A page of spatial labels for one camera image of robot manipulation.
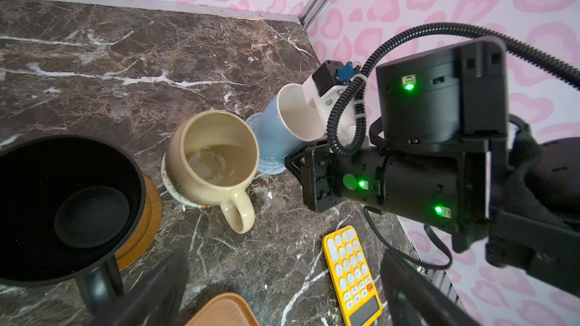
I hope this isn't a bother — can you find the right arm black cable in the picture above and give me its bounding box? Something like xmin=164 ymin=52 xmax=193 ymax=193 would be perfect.
xmin=325 ymin=22 xmax=580 ymax=158

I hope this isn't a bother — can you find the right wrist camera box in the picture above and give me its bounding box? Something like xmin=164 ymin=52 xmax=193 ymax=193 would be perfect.
xmin=375 ymin=36 xmax=508 ymax=152

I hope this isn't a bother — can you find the brown wooden coaster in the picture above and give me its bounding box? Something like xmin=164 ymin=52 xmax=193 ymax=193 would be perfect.
xmin=67 ymin=174 xmax=164 ymax=284

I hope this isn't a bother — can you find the light blue mug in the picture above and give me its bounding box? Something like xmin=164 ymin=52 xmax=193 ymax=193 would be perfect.
xmin=253 ymin=83 xmax=326 ymax=165

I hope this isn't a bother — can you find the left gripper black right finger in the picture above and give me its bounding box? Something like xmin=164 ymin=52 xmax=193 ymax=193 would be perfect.
xmin=380 ymin=250 xmax=477 ymax=326

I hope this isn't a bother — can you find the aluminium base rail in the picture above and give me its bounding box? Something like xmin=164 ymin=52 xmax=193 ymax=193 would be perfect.
xmin=427 ymin=270 xmax=458 ymax=303

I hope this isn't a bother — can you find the multicolour woven coaster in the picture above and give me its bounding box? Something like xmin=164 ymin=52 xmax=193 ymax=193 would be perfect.
xmin=160 ymin=155 xmax=208 ymax=209

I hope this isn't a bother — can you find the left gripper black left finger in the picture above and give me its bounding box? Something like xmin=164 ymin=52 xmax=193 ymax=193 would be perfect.
xmin=91 ymin=250 xmax=189 ymax=325

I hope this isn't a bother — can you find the grey woven coaster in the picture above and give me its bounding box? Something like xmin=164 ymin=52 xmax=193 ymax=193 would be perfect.
xmin=246 ymin=113 xmax=286 ymax=175

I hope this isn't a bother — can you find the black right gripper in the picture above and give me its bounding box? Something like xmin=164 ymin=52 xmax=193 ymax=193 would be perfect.
xmin=284 ymin=142 xmax=385 ymax=212

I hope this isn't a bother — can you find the black mug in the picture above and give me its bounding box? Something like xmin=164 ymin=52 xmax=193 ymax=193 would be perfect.
xmin=1 ymin=134 xmax=146 ymax=314

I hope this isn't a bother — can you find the cream yellow mug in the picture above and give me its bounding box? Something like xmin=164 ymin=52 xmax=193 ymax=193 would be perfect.
xmin=162 ymin=110 xmax=260 ymax=234

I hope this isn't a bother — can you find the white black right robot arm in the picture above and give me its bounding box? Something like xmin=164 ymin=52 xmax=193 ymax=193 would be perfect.
xmin=284 ymin=137 xmax=579 ymax=295

